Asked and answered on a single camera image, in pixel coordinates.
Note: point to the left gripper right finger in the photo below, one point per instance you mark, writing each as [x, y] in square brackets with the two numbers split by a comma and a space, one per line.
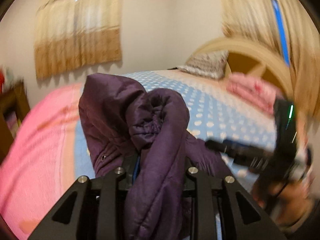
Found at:
[223, 209]

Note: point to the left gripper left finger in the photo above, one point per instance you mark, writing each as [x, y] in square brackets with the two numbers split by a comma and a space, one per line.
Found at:
[91, 208]

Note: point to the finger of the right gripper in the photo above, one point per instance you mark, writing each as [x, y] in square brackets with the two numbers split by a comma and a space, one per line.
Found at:
[240, 153]

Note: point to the purple quilted hooded jacket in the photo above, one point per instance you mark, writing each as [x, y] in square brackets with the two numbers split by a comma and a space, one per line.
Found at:
[120, 118]

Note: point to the person's right hand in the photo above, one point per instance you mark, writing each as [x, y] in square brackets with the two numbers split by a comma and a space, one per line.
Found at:
[294, 200]

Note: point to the folded pink floral blanket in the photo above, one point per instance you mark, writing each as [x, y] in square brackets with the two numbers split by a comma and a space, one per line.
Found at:
[254, 90]

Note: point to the pink and blue bedspread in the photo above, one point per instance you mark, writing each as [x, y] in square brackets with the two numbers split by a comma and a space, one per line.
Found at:
[50, 150]

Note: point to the grey patterned pillow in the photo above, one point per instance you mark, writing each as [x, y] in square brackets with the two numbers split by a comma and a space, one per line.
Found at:
[211, 65]

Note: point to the cream wooden headboard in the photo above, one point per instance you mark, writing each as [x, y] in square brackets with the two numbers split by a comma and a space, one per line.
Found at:
[251, 58]

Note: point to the dark wooden desk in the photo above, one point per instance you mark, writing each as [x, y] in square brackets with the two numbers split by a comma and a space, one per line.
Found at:
[14, 109]

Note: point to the beige right window curtain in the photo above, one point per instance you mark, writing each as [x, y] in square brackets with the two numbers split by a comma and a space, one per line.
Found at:
[283, 26]

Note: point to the beige window curtain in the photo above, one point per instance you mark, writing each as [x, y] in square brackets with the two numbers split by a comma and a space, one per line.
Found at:
[70, 34]
[283, 26]

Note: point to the red gift bag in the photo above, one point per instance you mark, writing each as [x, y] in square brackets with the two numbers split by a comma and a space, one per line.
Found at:
[2, 81]

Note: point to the beige centre window curtain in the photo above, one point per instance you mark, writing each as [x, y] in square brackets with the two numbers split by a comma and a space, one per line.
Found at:
[70, 34]

